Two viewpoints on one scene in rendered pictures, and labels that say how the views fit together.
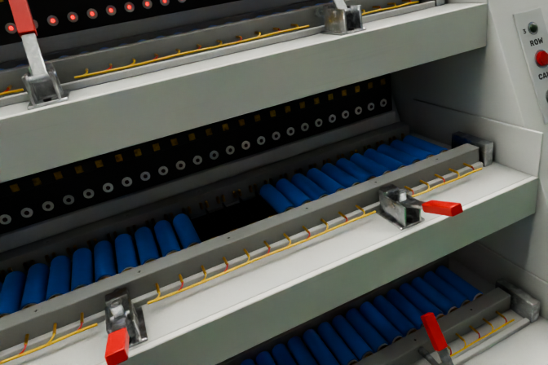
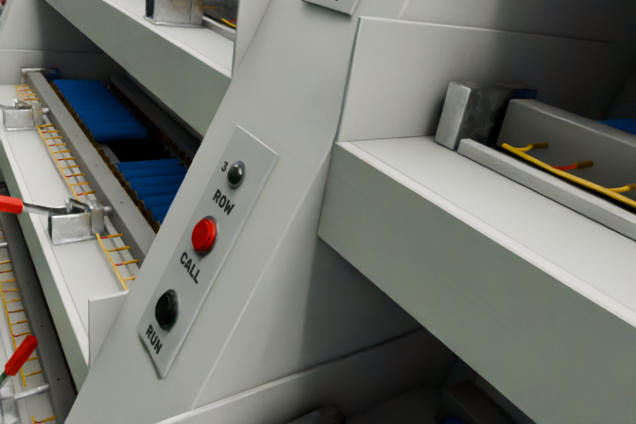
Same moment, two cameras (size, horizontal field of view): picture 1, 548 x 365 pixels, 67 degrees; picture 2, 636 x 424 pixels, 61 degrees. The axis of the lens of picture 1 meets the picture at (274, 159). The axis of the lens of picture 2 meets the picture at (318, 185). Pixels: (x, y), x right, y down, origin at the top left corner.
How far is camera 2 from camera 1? 0.67 m
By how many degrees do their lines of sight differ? 65
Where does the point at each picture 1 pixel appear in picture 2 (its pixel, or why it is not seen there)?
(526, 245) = not seen: outside the picture
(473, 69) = not seen: hidden behind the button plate
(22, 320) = (40, 89)
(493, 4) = (235, 87)
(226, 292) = (32, 151)
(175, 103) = (80, 8)
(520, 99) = (151, 253)
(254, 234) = (73, 144)
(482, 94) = not seen: hidden behind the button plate
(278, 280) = (26, 168)
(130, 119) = (72, 4)
